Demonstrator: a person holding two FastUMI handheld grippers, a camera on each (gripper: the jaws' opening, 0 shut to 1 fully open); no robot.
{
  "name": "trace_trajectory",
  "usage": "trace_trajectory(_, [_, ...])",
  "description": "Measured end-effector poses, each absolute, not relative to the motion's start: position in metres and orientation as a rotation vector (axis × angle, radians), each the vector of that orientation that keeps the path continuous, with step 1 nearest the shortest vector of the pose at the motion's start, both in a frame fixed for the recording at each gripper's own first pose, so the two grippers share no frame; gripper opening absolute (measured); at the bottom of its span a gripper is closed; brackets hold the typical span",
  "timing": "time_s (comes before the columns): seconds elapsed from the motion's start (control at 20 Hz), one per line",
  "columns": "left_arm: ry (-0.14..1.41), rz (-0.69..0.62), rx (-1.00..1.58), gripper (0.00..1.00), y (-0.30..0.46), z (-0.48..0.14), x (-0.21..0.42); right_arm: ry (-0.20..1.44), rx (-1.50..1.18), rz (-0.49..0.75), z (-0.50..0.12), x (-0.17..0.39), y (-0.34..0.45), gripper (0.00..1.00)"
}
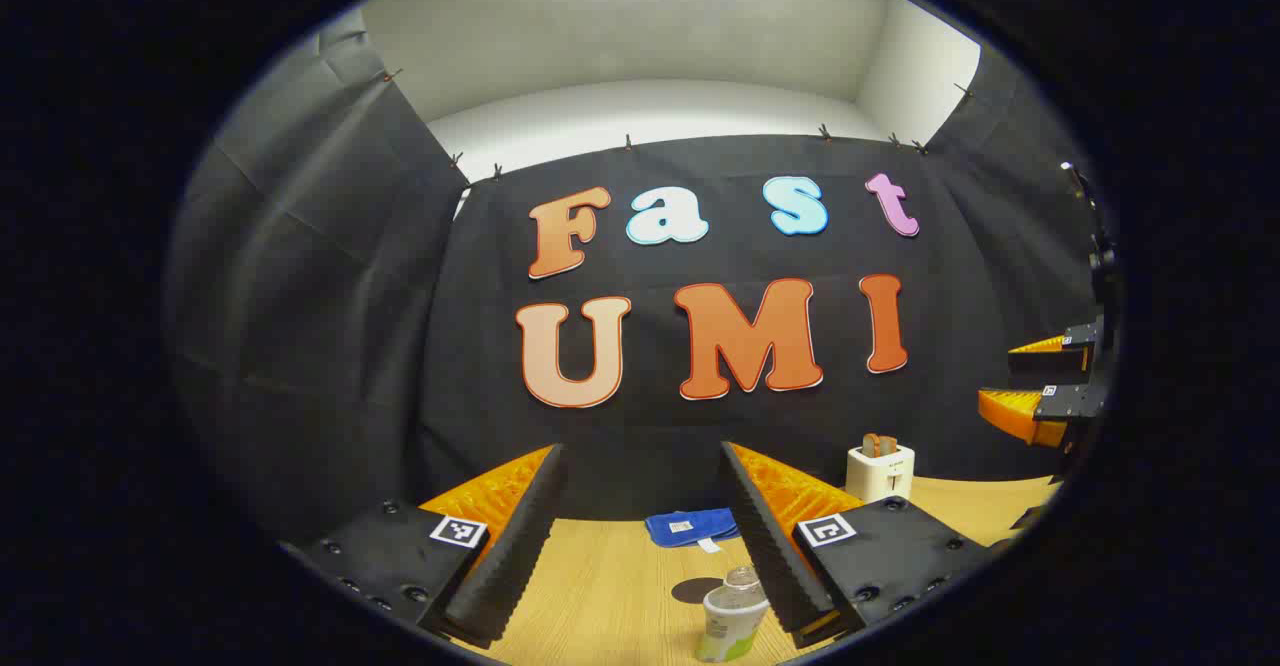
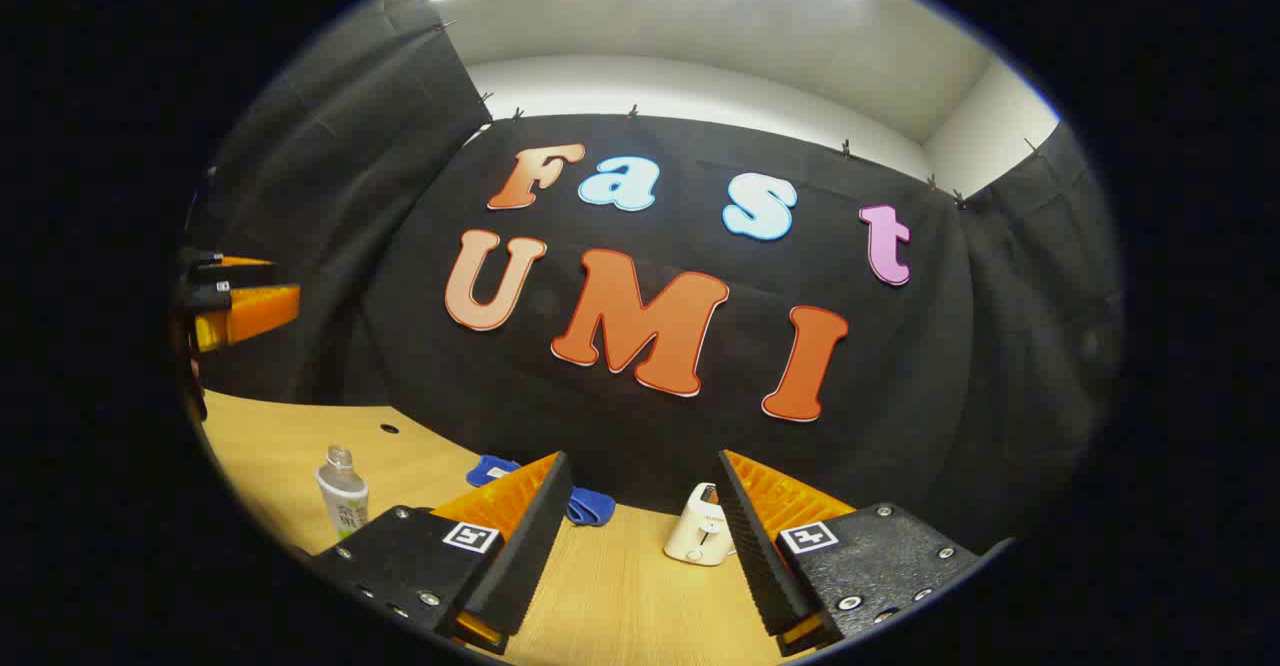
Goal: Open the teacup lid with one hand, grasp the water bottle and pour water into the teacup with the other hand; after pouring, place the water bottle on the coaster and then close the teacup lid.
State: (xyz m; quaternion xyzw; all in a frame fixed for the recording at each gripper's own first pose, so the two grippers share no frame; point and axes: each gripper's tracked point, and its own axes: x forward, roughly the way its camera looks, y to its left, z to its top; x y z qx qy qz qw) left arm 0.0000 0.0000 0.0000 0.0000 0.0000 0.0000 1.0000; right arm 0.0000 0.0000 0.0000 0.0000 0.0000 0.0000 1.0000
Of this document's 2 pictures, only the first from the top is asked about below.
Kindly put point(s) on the clear water bottle green label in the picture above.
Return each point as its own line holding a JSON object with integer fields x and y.
{"x": 730, "y": 621}

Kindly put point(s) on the black backdrop cloth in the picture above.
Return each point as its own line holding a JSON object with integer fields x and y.
{"x": 400, "y": 346}

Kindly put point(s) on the white toaster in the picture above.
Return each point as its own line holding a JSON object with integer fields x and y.
{"x": 880, "y": 478}

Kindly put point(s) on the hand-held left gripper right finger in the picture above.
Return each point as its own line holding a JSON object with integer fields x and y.
{"x": 770, "y": 546}

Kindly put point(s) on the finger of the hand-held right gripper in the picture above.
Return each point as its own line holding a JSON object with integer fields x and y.
{"x": 1050, "y": 359}
{"x": 1060, "y": 404}

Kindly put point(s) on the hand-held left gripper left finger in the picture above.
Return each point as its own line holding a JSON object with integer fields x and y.
{"x": 520, "y": 546}

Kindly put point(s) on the dark round coaster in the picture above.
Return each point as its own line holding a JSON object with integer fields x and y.
{"x": 690, "y": 591}

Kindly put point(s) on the blue folded towel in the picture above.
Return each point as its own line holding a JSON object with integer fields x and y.
{"x": 690, "y": 526}

